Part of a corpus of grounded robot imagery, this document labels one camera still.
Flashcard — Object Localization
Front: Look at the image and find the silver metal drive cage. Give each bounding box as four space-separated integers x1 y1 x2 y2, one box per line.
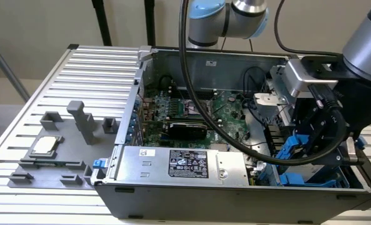
252 65 299 126

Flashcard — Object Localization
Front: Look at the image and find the green RAM stick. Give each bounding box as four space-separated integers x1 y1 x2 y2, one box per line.
20 159 81 165

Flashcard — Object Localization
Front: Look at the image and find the thick black camera cable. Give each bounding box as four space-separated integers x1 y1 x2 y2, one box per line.
177 0 351 166

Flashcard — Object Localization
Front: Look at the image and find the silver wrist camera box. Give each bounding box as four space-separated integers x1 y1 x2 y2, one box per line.
280 58 339 98

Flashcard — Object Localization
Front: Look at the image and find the hard disk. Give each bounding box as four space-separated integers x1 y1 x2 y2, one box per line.
275 134 365 188

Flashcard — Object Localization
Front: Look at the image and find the blue case latch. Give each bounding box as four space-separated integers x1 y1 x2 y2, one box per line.
92 158 106 170

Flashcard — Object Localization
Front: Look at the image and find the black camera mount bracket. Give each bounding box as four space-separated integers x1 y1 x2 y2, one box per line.
299 54 365 82

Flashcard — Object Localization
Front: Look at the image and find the silver chipset heat sink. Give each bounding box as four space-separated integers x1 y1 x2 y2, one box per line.
209 143 230 151

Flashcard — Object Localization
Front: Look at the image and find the black cable loop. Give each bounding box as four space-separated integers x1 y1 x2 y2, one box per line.
158 75 173 91

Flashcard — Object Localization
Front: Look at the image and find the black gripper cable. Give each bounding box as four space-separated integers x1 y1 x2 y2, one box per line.
273 0 340 57

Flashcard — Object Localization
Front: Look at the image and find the black tripod leg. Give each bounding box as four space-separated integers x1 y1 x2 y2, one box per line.
142 0 157 46
90 0 112 46

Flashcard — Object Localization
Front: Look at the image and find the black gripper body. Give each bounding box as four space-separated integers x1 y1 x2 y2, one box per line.
331 78 371 140

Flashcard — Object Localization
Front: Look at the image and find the blue drive bay cage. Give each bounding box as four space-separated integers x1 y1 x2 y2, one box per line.
255 150 352 188

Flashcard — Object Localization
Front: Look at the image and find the silver power supply unit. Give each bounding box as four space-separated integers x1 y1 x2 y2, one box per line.
113 145 252 186

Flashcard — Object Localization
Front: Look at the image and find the silver CPU chip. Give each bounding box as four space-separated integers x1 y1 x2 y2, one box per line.
30 137 62 157

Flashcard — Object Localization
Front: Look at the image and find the black RAM slot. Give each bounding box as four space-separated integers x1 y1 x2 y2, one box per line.
162 119 220 123
164 116 220 120

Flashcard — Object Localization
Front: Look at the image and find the blue disk carrier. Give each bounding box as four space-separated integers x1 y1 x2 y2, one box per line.
279 172 305 187

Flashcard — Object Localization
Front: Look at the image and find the grey parts rack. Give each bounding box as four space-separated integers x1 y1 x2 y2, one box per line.
6 100 125 191

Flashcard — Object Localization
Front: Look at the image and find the aluminium post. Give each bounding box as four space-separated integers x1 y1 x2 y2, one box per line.
0 30 30 102

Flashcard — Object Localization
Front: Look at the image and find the CPU socket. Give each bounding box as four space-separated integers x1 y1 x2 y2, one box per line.
177 97 217 118

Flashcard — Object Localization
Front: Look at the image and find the black graphics card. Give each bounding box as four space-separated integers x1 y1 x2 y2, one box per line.
160 121 209 142

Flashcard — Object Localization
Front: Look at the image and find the black open PC case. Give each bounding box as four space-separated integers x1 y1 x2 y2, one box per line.
90 45 371 220

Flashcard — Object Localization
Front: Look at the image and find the green motherboard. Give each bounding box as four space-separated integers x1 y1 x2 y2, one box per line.
137 88 269 166

